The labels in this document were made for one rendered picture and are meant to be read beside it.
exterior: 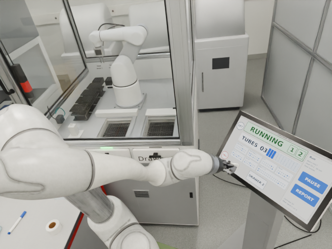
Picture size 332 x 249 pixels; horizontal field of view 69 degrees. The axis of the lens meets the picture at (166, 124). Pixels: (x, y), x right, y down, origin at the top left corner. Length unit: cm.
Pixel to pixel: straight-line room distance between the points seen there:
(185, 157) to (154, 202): 110
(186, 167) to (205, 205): 147
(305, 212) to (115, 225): 75
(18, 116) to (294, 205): 103
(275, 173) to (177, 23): 78
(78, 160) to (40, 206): 115
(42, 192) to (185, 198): 140
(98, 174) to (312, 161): 86
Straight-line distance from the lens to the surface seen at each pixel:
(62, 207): 161
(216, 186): 244
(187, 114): 130
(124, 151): 153
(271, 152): 119
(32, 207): 171
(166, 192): 181
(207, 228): 221
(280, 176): 118
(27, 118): 65
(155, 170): 95
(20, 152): 54
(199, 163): 89
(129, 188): 184
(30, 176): 53
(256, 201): 147
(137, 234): 98
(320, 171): 114
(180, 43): 113
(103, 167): 60
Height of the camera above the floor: 192
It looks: 37 degrees down
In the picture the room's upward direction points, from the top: 8 degrees counter-clockwise
